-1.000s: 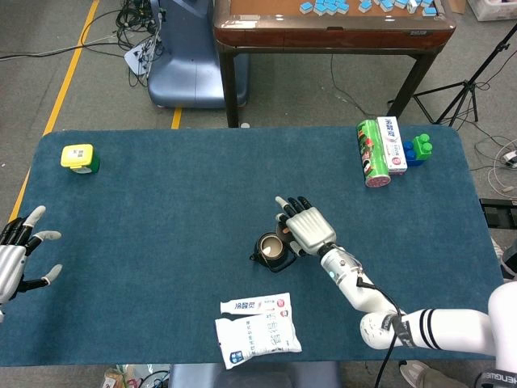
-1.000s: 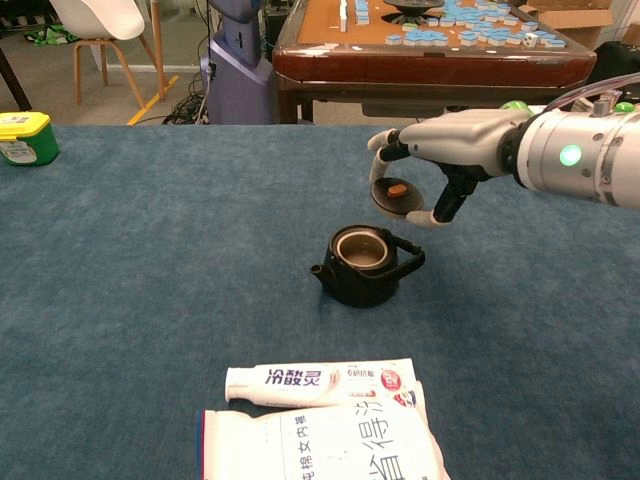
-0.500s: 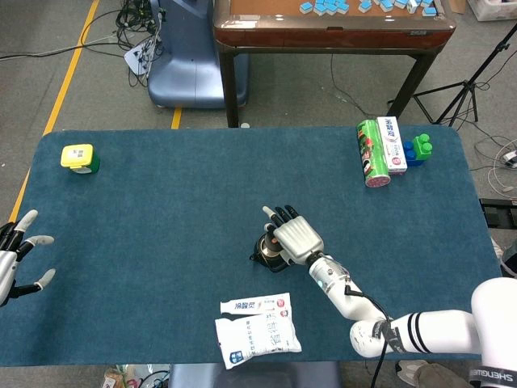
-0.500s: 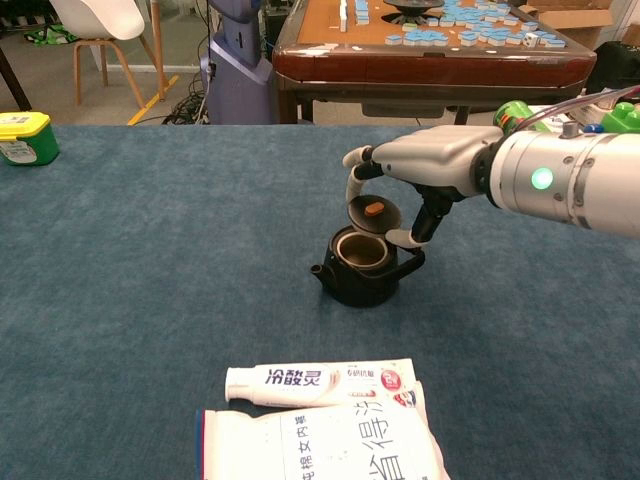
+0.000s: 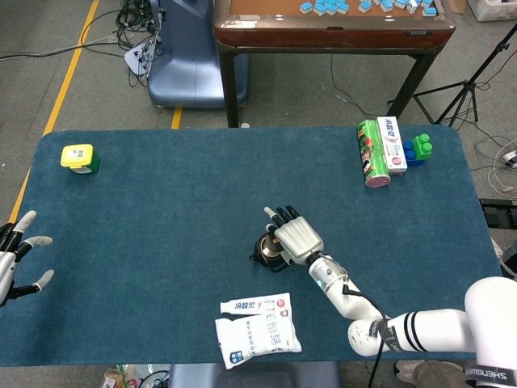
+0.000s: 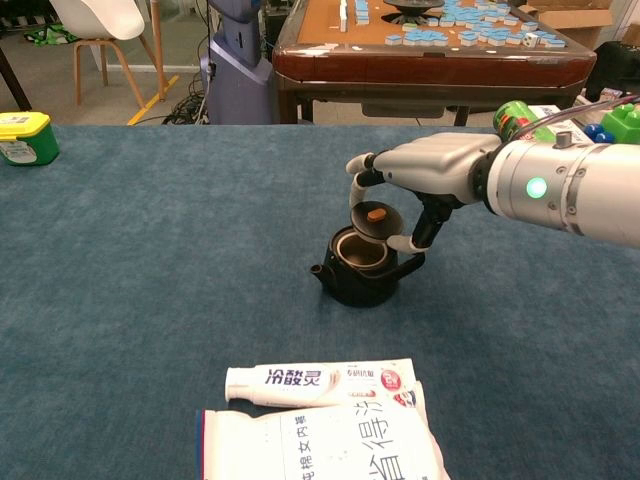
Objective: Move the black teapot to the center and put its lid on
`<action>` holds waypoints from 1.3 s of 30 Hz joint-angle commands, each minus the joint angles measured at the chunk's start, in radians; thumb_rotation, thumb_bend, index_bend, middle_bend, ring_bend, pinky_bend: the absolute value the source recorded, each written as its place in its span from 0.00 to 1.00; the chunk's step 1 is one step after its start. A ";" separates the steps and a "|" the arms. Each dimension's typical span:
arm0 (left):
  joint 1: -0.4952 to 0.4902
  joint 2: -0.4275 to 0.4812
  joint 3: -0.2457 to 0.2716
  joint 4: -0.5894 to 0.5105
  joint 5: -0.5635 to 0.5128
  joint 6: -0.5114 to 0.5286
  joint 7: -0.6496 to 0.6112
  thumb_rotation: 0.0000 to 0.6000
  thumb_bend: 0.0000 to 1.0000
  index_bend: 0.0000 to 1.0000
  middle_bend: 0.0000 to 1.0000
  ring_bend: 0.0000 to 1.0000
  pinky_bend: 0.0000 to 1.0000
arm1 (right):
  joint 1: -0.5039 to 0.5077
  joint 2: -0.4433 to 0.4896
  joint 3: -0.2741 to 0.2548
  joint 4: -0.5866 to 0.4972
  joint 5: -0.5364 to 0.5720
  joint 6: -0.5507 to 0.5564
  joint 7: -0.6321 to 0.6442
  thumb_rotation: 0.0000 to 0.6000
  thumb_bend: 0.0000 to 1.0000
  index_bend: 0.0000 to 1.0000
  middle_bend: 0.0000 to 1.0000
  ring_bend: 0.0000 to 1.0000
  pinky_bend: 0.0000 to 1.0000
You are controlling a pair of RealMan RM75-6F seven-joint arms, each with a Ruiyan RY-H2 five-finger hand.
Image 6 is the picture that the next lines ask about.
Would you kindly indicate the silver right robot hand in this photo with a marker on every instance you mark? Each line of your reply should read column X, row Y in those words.
column 435, row 160

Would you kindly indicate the black lid with orange knob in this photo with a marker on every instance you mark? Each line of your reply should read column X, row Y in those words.
column 375, row 229

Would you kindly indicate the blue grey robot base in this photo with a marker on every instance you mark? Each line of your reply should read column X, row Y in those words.
column 235, row 85

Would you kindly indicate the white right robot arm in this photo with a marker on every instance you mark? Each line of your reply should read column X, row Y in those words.
column 575, row 190

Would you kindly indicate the green container with yellow lid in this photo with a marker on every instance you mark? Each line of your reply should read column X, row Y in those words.
column 35, row 145

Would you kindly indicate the brown mahjong table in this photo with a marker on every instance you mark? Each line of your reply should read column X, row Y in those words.
column 425, row 70

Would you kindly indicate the green chips can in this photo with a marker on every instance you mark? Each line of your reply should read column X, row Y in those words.
column 515, row 117

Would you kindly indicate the white toothpaste box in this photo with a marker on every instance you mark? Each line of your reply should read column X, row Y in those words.
column 547, row 111

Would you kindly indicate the blue mahjong tile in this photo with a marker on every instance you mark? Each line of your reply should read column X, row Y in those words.
column 394, row 40
column 556, row 42

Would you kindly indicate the white mahjong tile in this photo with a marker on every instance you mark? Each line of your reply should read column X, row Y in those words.
column 531, row 41

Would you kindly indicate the black round table centrepiece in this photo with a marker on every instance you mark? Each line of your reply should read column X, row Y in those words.
column 412, row 4

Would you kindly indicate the upright white mahjong tiles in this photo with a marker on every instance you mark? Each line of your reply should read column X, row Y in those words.
column 343, row 17

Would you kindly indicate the colourful small packet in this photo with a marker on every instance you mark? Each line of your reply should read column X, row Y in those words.
column 609, row 93

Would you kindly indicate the green building block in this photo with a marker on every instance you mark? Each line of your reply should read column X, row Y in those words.
column 625, row 122

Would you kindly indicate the brown cardboard box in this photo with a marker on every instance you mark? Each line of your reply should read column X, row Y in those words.
column 570, row 20

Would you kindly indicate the black bag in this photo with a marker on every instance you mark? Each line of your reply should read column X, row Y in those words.
column 615, row 65

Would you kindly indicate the blue table mat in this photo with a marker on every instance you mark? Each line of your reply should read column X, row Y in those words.
column 200, row 250

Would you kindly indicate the white toothpaste tube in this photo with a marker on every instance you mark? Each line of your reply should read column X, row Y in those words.
column 300, row 385

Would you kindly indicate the wooden pole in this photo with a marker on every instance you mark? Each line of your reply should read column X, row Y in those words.
column 157, row 50

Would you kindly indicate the white printed pouch bag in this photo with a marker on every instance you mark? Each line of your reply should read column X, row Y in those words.
column 325, row 445

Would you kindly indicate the white chair with wooden legs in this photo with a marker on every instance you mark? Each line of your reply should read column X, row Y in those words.
column 95, row 17

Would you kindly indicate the green bag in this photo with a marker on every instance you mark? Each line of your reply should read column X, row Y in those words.
column 50, row 35

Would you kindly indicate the black slanted furniture leg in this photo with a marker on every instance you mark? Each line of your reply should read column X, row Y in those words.
column 14, row 80

